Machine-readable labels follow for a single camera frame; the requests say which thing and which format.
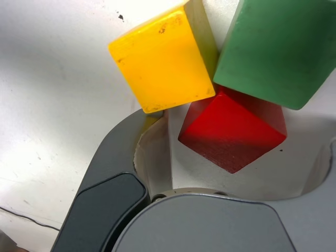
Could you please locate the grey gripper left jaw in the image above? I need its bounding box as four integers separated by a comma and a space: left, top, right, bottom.
52, 109, 174, 252

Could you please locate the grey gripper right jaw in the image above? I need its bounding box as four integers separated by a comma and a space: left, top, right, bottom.
112, 138, 336, 252

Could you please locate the red cube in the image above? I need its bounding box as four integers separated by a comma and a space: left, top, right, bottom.
177, 85, 287, 174

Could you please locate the yellow cube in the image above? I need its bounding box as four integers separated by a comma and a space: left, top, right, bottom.
108, 0, 220, 114

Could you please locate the green cube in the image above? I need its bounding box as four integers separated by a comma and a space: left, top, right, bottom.
213, 0, 336, 110

